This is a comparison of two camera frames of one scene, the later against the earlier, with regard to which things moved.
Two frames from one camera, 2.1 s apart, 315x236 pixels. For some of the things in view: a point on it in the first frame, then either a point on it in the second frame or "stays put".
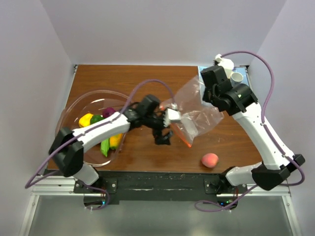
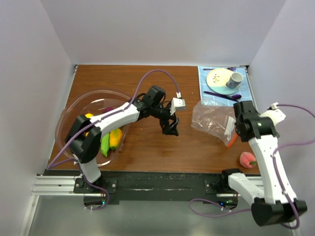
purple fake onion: (108, 112) stays put
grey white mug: (236, 78) stays put
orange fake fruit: (115, 141) stays put
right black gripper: (205, 96) → (255, 110)
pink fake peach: (209, 160) → (247, 160)
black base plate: (171, 186) stays put
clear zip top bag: (197, 117) → (217, 121)
